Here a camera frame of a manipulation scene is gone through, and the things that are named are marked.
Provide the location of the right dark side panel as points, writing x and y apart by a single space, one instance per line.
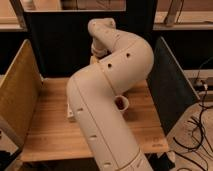
170 89

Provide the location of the white paper cup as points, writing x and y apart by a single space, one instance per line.
122 103

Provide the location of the power strip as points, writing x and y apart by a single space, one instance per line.
201 85

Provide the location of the black back panel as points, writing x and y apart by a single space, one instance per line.
62 44

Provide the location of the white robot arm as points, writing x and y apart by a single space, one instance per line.
124 59

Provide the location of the left wooden side panel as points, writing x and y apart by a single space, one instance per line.
19 91

